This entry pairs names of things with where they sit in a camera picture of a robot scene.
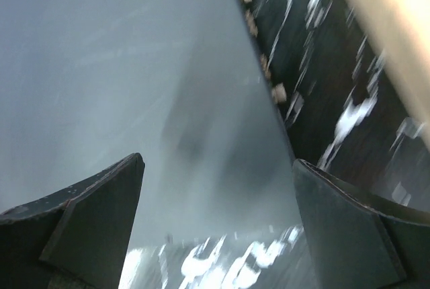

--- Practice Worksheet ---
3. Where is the dark blue network switch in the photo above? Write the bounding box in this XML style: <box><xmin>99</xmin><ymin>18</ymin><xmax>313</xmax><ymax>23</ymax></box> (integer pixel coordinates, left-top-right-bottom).
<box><xmin>1</xmin><ymin>0</ymin><xmax>300</xmax><ymax>249</ymax></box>

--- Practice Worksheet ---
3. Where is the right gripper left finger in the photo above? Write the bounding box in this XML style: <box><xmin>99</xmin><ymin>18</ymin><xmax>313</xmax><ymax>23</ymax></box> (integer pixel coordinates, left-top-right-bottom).
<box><xmin>1</xmin><ymin>153</ymin><xmax>144</xmax><ymax>288</ymax></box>

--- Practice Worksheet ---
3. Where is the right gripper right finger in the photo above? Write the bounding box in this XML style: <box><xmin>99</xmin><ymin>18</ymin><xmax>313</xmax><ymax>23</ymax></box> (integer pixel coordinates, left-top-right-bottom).
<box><xmin>292</xmin><ymin>159</ymin><xmax>429</xmax><ymax>288</ymax></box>

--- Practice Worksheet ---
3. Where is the wooden drying rack frame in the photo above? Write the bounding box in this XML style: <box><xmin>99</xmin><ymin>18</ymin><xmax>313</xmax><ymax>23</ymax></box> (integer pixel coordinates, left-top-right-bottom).
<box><xmin>347</xmin><ymin>0</ymin><xmax>429</xmax><ymax>128</ymax></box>

